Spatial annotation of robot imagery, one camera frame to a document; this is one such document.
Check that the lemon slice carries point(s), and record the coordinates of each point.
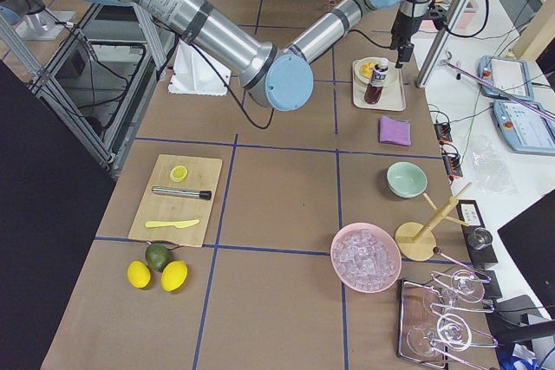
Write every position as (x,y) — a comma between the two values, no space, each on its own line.
(178,173)

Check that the steel muddler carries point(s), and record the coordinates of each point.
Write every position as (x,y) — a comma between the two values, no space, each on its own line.
(183,193)

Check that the wooden cutting board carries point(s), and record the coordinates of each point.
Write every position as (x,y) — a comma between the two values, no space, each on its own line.
(203,174)

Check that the mint green bowl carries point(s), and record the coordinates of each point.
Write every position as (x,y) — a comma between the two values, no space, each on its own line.
(406,180)

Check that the pink storage box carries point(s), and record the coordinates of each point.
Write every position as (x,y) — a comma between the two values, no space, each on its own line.
(468,15)

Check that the cream round plate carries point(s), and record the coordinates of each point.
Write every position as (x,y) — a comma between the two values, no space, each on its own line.
(392,74)

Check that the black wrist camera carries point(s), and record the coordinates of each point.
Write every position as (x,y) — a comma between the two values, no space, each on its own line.
(437,15)

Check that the glass rack tray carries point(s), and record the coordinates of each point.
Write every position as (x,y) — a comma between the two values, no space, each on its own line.
(434,329)

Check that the teach pendant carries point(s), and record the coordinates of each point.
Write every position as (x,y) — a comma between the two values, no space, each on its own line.
(524,128)
(509,75)

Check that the cream rectangular tray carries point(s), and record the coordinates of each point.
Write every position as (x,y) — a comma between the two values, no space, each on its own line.
(392,97)

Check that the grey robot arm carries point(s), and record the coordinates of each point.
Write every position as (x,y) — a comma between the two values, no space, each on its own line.
(31,19)
(279,78)

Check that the dark tea bottle top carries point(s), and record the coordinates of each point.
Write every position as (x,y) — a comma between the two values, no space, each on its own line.
(376,82)

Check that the yellow plastic knife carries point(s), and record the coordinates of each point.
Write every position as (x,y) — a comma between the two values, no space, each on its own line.
(152,224)

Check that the lower teach pendant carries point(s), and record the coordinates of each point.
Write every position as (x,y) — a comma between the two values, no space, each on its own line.
(524,128)

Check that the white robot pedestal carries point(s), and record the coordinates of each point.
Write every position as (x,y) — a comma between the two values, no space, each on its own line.
(193,75)

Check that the yellow lemon right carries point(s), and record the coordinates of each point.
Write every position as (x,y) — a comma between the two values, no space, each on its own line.
(174,275)

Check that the green avocado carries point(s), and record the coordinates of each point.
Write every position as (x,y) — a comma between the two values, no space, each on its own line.
(158,256)

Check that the glazed ring donut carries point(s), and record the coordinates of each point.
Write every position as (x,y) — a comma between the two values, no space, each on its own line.
(366,69)

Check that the yellow lemon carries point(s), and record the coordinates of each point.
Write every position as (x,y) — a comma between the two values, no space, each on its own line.
(138,274)
(174,275)

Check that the upper teach pendant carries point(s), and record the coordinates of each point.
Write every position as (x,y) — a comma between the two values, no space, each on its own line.
(509,75)

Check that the wooden mug tree stand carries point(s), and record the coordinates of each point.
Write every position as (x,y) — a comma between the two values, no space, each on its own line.
(416,241)

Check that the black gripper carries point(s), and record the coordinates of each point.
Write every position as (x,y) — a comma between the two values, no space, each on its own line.
(400,28)

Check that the yellow lemon left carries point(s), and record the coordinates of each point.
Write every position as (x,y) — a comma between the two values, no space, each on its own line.
(138,274)

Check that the black scale with cup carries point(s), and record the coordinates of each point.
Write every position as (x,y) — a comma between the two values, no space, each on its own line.
(478,239)

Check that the purple folded cloth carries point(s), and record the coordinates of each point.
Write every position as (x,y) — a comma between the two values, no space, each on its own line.
(396,132)

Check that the pink bowl of ice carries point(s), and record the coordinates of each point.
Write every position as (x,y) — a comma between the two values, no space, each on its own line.
(365,258)

